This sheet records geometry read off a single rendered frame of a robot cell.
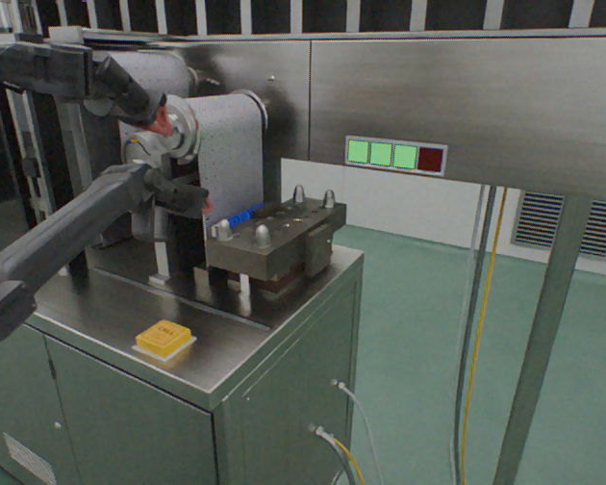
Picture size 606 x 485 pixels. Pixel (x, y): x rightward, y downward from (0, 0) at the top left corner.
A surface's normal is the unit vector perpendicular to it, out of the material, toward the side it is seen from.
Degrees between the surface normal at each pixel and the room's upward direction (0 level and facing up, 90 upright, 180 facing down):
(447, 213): 90
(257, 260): 90
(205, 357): 0
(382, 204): 90
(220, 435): 90
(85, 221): 79
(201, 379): 0
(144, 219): 65
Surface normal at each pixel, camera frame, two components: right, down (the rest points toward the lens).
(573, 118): -0.49, 0.33
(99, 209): 0.97, -0.10
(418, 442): 0.01, -0.92
